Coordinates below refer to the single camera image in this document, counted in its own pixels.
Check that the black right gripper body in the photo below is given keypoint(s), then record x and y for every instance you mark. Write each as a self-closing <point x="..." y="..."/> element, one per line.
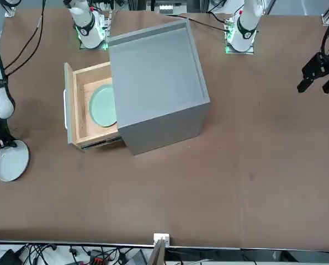
<point x="1" y="129"/>

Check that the pale white plate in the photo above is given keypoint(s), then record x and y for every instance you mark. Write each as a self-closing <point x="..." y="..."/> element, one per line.
<point x="11" y="165"/>

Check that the mint green plate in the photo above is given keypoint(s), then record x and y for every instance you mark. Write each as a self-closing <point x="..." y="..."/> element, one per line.
<point x="102" y="106"/>

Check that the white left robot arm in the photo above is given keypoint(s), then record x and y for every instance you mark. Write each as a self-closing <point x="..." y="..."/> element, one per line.
<point x="246" y="25"/>

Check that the black box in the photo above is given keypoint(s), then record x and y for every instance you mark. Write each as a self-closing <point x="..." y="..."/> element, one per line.
<point x="7" y="258"/>

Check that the red and black plug block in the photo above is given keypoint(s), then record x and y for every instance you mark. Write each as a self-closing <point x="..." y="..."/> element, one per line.
<point x="98" y="259"/>

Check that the gray steel cabinet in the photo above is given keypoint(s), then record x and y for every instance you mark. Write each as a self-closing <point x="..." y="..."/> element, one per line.
<point x="153" y="69"/>

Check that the small gray box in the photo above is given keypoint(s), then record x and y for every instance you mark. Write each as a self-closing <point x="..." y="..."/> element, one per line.
<point x="165" y="8"/>

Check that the metal base plate of left arm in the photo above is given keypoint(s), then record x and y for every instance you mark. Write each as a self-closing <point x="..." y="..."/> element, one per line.
<point x="250" y="52"/>

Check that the metal base plate of right arm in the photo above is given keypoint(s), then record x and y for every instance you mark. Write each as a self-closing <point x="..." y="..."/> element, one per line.
<point x="84" y="48"/>

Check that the small aluminium corner bracket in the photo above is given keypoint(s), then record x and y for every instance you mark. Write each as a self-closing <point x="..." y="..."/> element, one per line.
<point x="10" y="13"/>

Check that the white post base bracket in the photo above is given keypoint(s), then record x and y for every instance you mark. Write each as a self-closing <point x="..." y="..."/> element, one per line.
<point x="161" y="237"/>

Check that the vertical mounting post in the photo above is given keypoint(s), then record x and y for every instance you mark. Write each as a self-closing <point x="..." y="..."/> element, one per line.
<point x="157" y="254"/>

